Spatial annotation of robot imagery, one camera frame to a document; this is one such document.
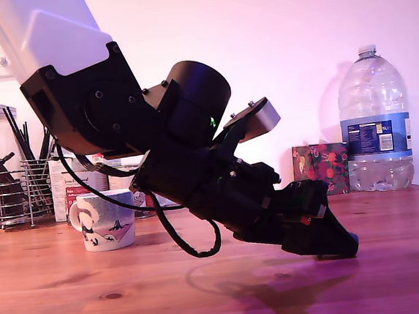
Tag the illustrated white ceramic mug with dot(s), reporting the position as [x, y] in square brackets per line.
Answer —
[105, 225]

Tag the black chopstick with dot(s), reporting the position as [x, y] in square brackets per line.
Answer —
[16, 134]
[27, 143]
[44, 145]
[52, 148]
[21, 134]

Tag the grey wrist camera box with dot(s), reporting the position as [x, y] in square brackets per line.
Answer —
[266, 117]

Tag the large clear water bottle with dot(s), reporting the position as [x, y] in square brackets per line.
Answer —
[374, 113]

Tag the floral patterned box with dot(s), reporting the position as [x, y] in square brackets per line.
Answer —
[324, 170]

